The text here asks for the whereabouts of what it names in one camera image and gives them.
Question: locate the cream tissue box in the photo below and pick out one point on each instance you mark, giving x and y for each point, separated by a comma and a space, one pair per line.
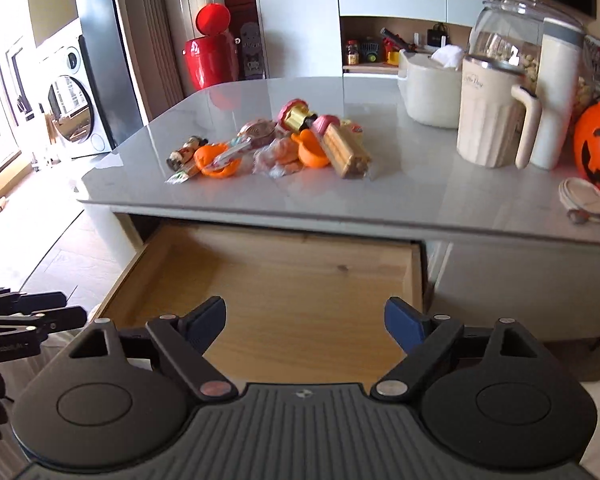
430, 86

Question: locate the glass jar with lid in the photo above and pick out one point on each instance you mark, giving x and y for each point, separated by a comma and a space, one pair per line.
511, 31

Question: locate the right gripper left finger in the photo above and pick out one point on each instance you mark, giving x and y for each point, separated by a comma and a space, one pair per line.
111, 398

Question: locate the white washing machine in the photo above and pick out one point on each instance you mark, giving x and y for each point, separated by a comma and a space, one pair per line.
52, 80

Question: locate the white cabinet table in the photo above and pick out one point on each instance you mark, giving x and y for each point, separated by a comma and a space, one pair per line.
499, 241

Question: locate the white wooden drawer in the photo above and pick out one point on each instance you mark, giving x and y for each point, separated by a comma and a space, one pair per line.
301, 308

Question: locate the green toy truck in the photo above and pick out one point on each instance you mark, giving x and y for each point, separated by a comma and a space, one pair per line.
370, 51

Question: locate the small wooden doll figure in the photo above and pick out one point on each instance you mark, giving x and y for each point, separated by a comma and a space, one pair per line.
183, 155

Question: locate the pink white plastic bag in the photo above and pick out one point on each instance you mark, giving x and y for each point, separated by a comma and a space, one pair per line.
278, 159

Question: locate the round white cup lid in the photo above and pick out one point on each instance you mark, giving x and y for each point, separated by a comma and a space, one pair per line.
581, 200

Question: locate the white wall shelf unit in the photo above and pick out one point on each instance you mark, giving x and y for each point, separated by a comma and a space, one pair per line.
304, 38

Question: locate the biscuit pack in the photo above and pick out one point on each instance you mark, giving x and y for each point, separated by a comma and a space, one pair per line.
343, 149

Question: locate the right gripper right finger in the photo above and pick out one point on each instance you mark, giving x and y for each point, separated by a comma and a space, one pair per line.
495, 397

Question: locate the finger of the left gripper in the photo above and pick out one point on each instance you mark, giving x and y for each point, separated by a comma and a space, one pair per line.
45, 322
22, 303

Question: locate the orange plastic toy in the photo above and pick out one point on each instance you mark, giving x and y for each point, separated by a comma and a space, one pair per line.
217, 160

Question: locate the yellow red toy truck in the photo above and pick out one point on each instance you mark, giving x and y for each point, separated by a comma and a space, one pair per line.
393, 44

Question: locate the yellow pink mushroom toy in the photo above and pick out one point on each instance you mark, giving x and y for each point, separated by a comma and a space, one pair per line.
296, 116

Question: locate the small spice jar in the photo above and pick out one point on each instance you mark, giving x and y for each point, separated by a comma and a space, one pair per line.
352, 52

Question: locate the red pedal trash bin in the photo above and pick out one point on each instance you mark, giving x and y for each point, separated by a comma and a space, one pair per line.
212, 58

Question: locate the cream ribbed coffee mug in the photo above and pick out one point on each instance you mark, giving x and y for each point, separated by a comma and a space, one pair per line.
499, 114

